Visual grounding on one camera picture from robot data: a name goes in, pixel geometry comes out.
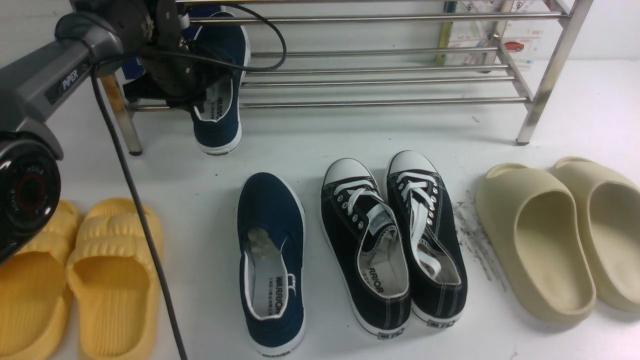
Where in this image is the navy slip-on shoe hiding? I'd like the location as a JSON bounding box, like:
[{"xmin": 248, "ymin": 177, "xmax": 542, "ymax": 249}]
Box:
[
  {"xmin": 237, "ymin": 172, "xmax": 307, "ymax": 358},
  {"xmin": 182, "ymin": 25, "xmax": 251, "ymax": 156}
]

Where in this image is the black canvas sneaker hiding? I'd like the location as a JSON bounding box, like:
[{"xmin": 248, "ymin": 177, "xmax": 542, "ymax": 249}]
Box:
[
  {"xmin": 319, "ymin": 158, "xmax": 410, "ymax": 340},
  {"xmin": 384, "ymin": 150, "xmax": 469, "ymax": 329}
]

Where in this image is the black canvas sneaker right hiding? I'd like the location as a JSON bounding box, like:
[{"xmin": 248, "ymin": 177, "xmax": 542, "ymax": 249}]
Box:
[{"xmin": 384, "ymin": 150, "xmax": 469, "ymax": 329}]

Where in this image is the blue box behind rack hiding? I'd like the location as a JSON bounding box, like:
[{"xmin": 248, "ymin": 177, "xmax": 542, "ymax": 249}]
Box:
[{"xmin": 121, "ymin": 57, "xmax": 146, "ymax": 81}]

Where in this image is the black canvas sneaker left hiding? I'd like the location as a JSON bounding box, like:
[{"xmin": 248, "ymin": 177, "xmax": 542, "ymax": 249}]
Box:
[{"xmin": 319, "ymin": 158, "xmax": 410, "ymax": 340}]

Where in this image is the beige slide left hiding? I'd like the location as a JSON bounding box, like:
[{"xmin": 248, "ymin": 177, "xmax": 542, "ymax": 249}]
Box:
[{"xmin": 475, "ymin": 162, "xmax": 597, "ymax": 325}]

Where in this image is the yellow slipper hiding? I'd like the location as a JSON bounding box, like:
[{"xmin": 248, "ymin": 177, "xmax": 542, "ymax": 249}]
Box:
[
  {"xmin": 0, "ymin": 200, "xmax": 83, "ymax": 360},
  {"xmin": 66, "ymin": 197, "xmax": 162, "ymax": 360}
]

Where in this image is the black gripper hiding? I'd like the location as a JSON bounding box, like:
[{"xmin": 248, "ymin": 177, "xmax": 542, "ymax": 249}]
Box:
[{"xmin": 123, "ymin": 0, "xmax": 230, "ymax": 112}]

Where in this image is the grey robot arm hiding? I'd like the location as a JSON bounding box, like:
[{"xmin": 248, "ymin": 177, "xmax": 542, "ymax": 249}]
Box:
[{"xmin": 0, "ymin": 0, "xmax": 232, "ymax": 262}]

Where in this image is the beige slide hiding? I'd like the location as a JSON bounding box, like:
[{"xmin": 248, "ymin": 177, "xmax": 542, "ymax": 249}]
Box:
[
  {"xmin": 550, "ymin": 156, "xmax": 640, "ymax": 313},
  {"xmin": 475, "ymin": 162, "xmax": 597, "ymax": 325}
]

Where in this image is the black cable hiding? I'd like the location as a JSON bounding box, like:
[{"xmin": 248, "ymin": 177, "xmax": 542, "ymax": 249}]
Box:
[{"xmin": 90, "ymin": 4, "xmax": 288, "ymax": 360}]

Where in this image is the colourful poster board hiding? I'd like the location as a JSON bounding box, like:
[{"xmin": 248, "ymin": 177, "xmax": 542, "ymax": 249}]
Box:
[{"xmin": 438, "ymin": 0, "xmax": 555, "ymax": 71}]

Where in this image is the beige slide right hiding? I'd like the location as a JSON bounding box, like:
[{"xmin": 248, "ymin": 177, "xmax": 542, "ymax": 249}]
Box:
[{"xmin": 550, "ymin": 156, "xmax": 640, "ymax": 313}]

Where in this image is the yellow slipper far left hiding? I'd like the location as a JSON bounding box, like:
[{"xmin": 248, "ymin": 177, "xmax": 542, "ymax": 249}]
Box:
[{"xmin": 0, "ymin": 200, "xmax": 83, "ymax": 360}]

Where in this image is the yellow slipper inner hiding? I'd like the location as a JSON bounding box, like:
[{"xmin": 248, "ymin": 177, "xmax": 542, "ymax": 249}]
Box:
[{"xmin": 66, "ymin": 197, "xmax": 162, "ymax": 360}]

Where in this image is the metal shoe rack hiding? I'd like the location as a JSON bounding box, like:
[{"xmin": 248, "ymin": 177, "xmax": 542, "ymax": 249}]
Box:
[{"xmin": 100, "ymin": 0, "xmax": 594, "ymax": 156}]

